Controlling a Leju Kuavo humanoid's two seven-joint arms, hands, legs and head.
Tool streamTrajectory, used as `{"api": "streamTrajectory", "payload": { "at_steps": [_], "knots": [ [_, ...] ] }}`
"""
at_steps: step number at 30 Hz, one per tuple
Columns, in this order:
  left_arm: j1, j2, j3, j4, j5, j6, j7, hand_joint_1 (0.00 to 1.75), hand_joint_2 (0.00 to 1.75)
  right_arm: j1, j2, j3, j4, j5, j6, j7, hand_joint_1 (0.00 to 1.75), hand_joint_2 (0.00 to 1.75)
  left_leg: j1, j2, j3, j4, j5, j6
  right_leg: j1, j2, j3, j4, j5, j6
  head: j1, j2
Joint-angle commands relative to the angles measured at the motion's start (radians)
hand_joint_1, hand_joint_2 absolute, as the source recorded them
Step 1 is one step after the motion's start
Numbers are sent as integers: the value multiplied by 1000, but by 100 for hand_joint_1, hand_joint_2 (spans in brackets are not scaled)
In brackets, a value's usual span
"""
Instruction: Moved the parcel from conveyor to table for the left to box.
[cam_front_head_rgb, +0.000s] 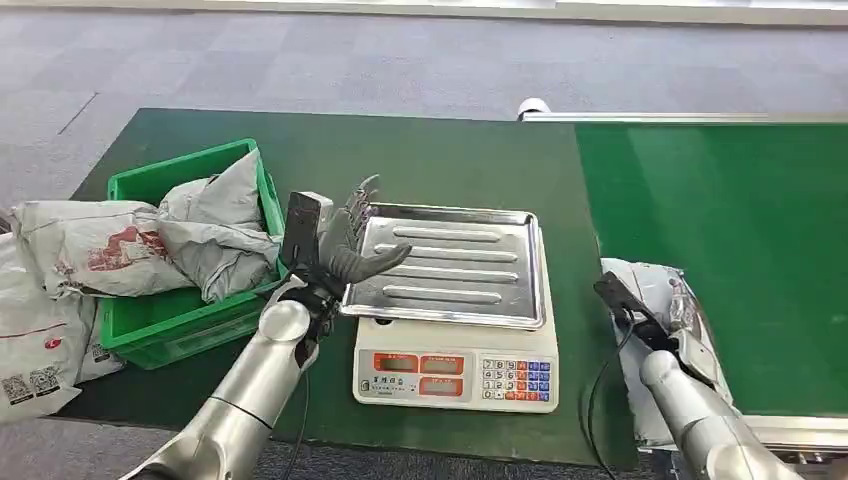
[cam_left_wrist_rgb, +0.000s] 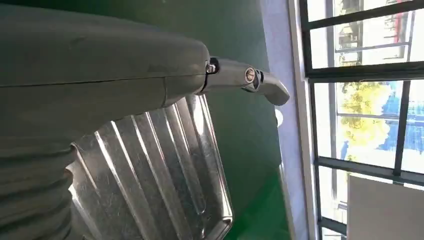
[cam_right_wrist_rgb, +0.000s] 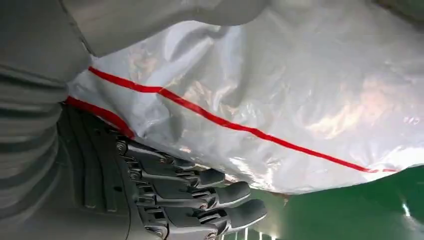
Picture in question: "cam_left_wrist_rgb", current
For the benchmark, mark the black window frame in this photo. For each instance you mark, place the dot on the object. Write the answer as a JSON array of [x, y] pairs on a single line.
[[364, 71]]

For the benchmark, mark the ribbed steel scale tray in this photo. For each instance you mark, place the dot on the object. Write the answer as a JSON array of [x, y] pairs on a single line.
[[159, 172]]

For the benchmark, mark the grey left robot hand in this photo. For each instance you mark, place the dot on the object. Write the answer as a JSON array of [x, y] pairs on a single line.
[[99, 73]]

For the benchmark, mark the bright green conveyor belt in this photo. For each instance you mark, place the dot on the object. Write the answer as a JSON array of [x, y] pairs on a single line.
[[261, 215]]

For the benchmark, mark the white conveyor roller end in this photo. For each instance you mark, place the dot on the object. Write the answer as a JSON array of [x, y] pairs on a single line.
[[279, 118]]

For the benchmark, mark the pale grey board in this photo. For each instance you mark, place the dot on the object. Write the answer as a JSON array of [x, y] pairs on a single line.
[[384, 212]]

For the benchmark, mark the aluminium conveyor frame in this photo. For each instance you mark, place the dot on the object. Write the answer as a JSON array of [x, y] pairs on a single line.
[[286, 205]]

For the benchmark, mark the white window sill ledge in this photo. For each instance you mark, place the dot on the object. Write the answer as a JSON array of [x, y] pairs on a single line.
[[298, 99]]

